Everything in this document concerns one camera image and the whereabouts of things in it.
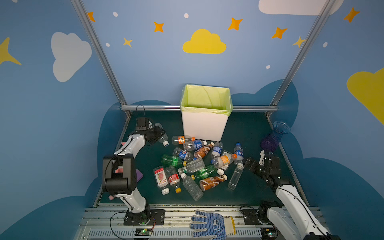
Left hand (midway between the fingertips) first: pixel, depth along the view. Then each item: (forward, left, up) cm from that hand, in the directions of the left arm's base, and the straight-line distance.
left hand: (164, 133), depth 94 cm
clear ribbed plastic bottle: (-5, 0, +1) cm, 5 cm away
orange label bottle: (-17, -37, -3) cm, 40 cm away
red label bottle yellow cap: (-26, -8, -6) cm, 28 cm away
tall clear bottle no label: (-25, -43, -5) cm, 50 cm away
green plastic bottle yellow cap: (-14, -6, -9) cm, 18 cm away
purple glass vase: (0, -72, -9) cm, 72 cm away
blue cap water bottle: (-8, -48, -7) cm, 49 cm away
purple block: (-23, +14, -10) cm, 29 cm away
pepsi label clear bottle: (-11, -12, -7) cm, 18 cm away
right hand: (-17, -52, -3) cm, 55 cm away
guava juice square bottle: (-27, -1, -7) cm, 28 cm away
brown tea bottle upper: (-9, -25, -7) cm, 27 cm away
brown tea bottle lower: (-29, -27, -6) cm, 40 cm away
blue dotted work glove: (-47, -29, -10) cm, 57 cm away
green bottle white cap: (-22, -27, -8) cm, 36 cm away
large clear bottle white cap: (-31, -18, -7) cm, 37 cm away
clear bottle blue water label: (-5, -19, -7) cm, 20 cm away
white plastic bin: (+5, -25, +2) cm, 26 cm away
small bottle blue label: (-3, -35, -10) cm, 37 cm away
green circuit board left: (-51, +5, -12) cm, 52 cm away
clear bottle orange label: (-1, -11, -6) cm, 12 cm away
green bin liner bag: (+23, -32, +10) cm, 40 cm away
